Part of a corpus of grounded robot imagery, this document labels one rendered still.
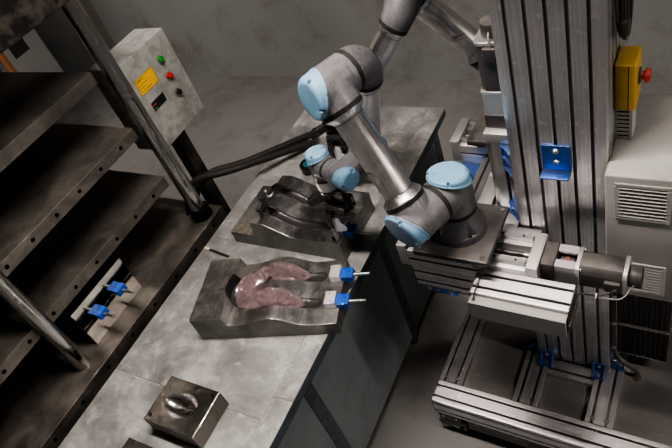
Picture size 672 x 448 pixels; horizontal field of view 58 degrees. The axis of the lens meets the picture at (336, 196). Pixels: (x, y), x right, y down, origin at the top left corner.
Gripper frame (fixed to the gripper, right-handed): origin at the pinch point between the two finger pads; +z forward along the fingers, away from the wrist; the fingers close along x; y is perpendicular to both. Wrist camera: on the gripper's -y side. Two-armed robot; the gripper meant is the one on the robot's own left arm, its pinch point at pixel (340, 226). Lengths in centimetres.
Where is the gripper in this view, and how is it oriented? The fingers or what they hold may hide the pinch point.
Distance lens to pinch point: 214.6
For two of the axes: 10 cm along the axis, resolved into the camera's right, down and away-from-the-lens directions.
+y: 8.6, 1.0, -5.0
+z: 2.9, 7.1, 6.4
